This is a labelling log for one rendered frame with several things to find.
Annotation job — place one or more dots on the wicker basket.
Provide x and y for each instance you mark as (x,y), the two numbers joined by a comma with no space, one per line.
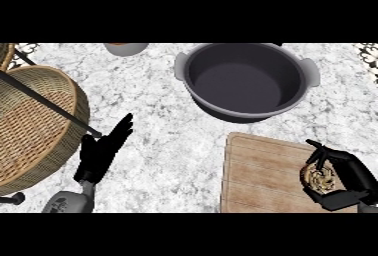
(34,130)

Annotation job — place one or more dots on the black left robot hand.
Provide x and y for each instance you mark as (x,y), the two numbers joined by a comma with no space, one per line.
(100,151)

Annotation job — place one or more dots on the grey cup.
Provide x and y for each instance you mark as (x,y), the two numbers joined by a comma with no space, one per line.
(125,48)

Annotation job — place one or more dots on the brown cupcake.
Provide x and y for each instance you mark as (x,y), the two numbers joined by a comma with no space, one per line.
(319,179)

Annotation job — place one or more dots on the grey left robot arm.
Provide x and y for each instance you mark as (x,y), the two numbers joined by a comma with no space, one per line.
(68,201)

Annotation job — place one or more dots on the dark grey pot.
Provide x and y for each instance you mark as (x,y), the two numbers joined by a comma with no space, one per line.
(245,81)

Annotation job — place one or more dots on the wooden cutting board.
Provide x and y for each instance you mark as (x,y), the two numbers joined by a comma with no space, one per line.
(259,176)

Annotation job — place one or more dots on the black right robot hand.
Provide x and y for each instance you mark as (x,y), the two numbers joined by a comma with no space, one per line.
(350,173)

